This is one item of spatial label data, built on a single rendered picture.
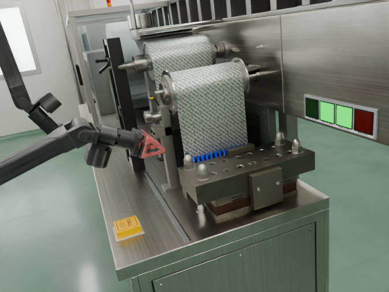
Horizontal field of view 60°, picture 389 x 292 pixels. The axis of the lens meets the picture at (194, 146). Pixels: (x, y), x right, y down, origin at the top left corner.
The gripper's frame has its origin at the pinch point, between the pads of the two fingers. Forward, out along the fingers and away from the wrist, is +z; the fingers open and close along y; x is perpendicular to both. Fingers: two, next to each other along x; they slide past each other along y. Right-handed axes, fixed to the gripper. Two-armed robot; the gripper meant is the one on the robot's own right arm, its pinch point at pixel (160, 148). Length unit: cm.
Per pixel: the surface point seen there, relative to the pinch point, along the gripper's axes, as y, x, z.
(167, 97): -2.9, 15.7, -1.8
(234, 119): -0.4, 15.6, 22.0
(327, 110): 29, 27, 31
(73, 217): -184, -124, 6
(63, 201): -224, -128, -1
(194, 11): -71, 55, 20
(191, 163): 8.2, -0.6, 8.4
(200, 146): -0.1, 3.6, 13.4
